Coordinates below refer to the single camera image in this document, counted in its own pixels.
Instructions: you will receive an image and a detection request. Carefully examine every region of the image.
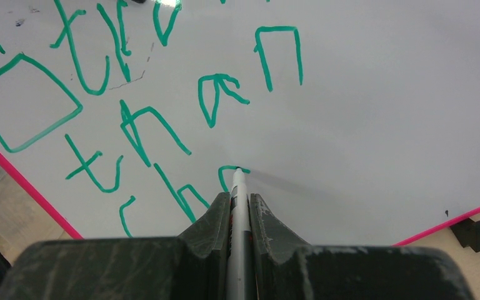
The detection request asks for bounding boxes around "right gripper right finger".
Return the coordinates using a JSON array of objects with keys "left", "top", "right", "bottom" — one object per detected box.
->
[{"left": 249, "top": 194, "right": 474, "bottom": 299}]

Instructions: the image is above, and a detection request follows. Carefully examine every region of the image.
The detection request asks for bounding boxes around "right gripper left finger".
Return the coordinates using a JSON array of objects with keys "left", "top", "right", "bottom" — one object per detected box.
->
[{"left": 0, "top": 192, "right": 230, "bottom": 299}]

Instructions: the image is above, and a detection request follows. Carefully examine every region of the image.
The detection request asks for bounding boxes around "green white marker pen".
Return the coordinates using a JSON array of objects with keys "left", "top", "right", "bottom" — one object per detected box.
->
[{"left": 226, "top": 167, "right": 256, "bottom": 299}]

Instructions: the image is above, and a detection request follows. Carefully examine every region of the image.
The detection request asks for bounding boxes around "red-framed whiteboard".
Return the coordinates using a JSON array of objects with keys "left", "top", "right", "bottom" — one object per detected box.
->
[{"left": 0, "top": 1, "right": 480, "bottom": 244}]

